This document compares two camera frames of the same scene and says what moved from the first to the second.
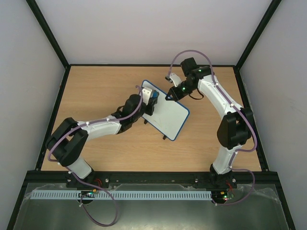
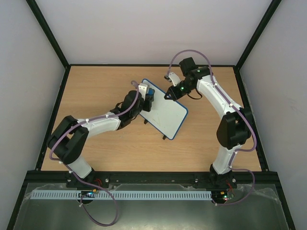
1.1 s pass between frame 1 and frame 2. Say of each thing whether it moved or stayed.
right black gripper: stayed
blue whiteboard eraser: moved
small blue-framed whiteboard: stayed
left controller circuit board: stayed
